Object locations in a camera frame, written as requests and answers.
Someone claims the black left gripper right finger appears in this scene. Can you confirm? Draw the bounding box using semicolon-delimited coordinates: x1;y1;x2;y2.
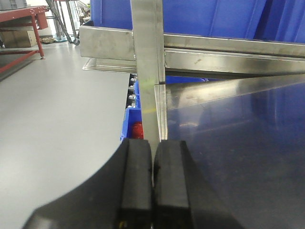
153;140;243;229

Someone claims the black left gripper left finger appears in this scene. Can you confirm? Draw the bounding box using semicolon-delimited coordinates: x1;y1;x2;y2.
23;138;153;229

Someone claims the small blue parts bin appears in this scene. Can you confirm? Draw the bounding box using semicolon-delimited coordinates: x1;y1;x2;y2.
120;81;142;142

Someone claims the stainless steel shelf rack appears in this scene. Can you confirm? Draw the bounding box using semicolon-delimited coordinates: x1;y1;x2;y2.
79;0;305;229

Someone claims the large blue plastic bin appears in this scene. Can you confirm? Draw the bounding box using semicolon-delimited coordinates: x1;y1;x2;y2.
91;0;305;43

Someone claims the red cylindrical part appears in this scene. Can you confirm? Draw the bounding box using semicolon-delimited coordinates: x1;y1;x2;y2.
132;121;144;139

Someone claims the white roller track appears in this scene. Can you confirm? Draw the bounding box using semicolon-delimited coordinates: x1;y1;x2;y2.
126;73;137;108

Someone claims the metal wheeled cart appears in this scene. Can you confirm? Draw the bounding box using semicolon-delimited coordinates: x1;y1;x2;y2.
46;0;91;46

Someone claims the brown cardboard box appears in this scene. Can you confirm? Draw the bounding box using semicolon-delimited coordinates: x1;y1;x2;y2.
0;31;37;48

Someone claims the red metal conveyor table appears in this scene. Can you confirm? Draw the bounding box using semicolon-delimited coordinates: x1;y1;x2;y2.
0;6;49;73

